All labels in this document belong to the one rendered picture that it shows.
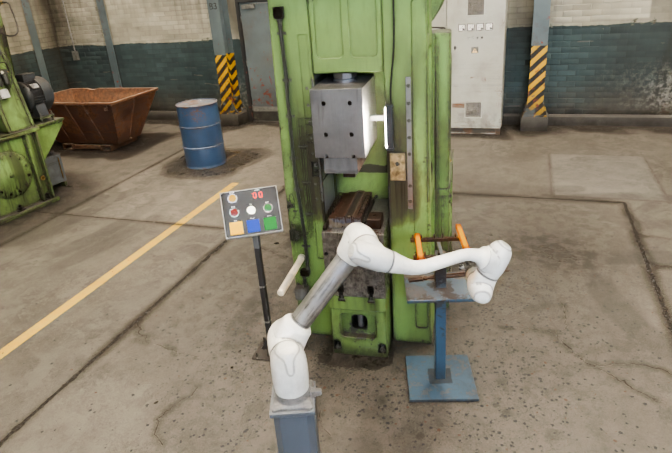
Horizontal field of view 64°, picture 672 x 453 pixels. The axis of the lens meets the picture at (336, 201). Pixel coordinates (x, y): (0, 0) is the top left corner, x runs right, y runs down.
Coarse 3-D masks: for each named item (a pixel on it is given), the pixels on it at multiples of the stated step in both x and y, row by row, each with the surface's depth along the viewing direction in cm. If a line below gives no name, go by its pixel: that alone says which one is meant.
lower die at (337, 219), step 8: (352, 192) 363; (368, 192) 361; (344, 200) 354; (352, 200) 348; (360, 200) 348; (368, 200) 349; (336, 208) 342; (344, 208) 339; (336, 216) 328; (344, 216) 326; (352, 216) 325; (360, 216) 325; (336, 224) 329; (344, 224) 328
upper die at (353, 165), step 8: (328, 160) 314; (336, 160) 313; (344, 160) 312; (352, 160) 311; (360, 160) 320; (328, 168) 316; (336, 168) 315; (344, 168) 314; (352, 168) 313; (360, 168) 321
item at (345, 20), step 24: (312, 0) 296; (336, 0) 293; (360, 0) 290; (312, 24) 300; (336, 24) 298; (360, 24) 295; (312, 48) 305; (336, 48) 303; (360, 48) 300; (336, 72) 308; (360, 72) 305
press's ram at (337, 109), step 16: (368, 80) 314; (320, 96) 301; (336, 96) 299; (352, 96) 296; (368, 96) 313; (320, 112) 304; (336, 112) 302; (352, 112) 300; (368, 112) 314; (320, 128) 308; (336, 128) 306; (352, 128) 304; (368, 128) 315; (320, 144) 312; (336, 144) 309; (352, 144) 307; (368, 144) 317
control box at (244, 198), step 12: (228, 192) 321; (240, 192) 322; (252, 192) 323; (264, 192) 324; (276, 192) 325; (228, 204) 320; (240, 204) 321; (252, 204) 322; (264, 204) 323; (276, 204) 324; (228, 216) 319; (240, 216) 320; (252, 216) 321; (264, 216) 322; (276, 216) 323; (228, 228) 318; (264, 228) 321
